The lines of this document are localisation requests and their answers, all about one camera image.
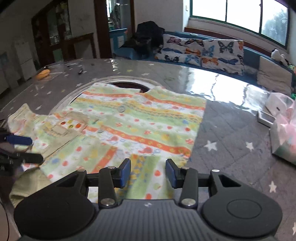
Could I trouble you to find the black bag on sofa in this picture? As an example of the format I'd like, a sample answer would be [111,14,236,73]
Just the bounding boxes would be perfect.
[135,21,165,48]

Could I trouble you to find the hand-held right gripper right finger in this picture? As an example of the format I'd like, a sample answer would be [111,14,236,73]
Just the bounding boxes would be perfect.
[166,159,245,207]

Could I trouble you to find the white box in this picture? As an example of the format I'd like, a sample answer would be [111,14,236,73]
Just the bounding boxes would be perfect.
[257,92,294,127]

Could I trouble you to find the white plush toy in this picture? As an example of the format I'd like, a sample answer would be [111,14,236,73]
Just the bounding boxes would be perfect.
[271,49,287,63]

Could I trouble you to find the pink plastic bag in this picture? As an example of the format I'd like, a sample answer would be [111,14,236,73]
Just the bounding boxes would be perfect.
[269,108,296,165]

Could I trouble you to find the green-framed window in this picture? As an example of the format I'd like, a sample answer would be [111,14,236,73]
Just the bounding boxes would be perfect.
[189,0,291,49]

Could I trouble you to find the beige cushion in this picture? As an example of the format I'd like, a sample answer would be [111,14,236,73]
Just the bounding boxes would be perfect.
[257,56,295,95]

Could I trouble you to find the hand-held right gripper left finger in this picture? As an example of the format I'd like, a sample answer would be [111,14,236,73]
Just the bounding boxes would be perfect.
[50,159,131,208]

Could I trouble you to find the blue stool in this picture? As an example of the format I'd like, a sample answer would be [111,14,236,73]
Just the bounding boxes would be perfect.
[115,46,139,60]

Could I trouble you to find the white cabinet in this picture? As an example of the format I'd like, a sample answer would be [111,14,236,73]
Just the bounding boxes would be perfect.
[13,40,38,81]

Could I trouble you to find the dark wooden cabinet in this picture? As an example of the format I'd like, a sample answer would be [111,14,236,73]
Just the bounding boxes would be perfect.
[31,0,97,63]

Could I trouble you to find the striped floral children's shirt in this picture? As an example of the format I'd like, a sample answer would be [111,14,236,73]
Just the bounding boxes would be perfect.
[8,82,207,208]

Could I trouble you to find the blue sofa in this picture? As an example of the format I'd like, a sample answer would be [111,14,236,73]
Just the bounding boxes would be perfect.
[162,31,296,93]

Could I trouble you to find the yellow orange object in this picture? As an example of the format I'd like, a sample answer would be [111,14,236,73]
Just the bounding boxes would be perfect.
[37,69,51,81]

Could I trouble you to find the dark wooden door frame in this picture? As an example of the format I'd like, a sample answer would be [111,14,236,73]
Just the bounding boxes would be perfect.
[94,0,136,59]

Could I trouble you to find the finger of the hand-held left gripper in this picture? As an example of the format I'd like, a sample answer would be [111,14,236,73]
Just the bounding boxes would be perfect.
[0,148,44,164]
[0,132,33,146]

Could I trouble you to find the butterfly pattern cushions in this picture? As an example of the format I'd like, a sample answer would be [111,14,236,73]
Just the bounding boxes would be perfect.
[154,34,245,76]

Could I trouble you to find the grey star-print tablecloth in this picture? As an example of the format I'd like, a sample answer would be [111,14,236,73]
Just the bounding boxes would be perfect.
[0,58,296,241]

